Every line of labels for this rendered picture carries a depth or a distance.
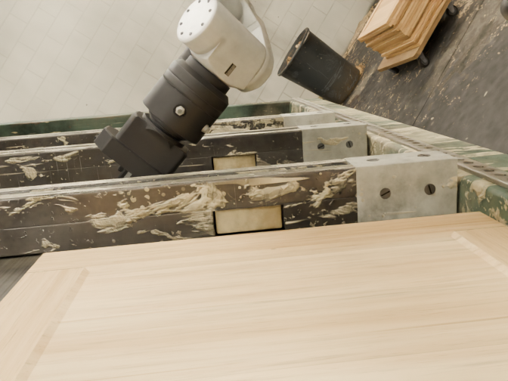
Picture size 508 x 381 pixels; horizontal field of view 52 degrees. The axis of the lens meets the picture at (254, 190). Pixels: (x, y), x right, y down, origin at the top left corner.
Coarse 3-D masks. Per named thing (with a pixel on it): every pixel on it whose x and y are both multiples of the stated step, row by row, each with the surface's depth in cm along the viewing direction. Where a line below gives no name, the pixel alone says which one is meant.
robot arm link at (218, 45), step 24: (216, 0) 61; (192, 24) 61; (216, 24) 60; (240, 24) 63; (192, 48) 62; (216, 48) 62; (240, 48) 63; (264, 48) 66; (168, 72) 64; (192, 72) 63; (216, 72) 63; (240, 72) 65; (192, 96) 63; (216, 96) 64
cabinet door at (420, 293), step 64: (64, 256) 55; (128, 256) 53; (192, 256) 52; (256, 256) 51; (320, 256) 50; (384, 256) 49; (448, 256) 48; (0, 320) 41; (64, 320) 41; (128, 320) 40; (192, 320) 39; (256, 320) 39; (320, 320) 38; (384, 320) 37; (448, 320) 37
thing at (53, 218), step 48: (0, 192) 63; (48, 192) 61; (96, 192) 60; (144, 192) 61; (192, 192) 61; (240, 192) 61; (288, 192) 62; (336, 192) 62; (384, 192) 63; (432, 192) 63; (0, 240) 60; (48, 240) 61; (96, 240) 61; (144, 240) 62
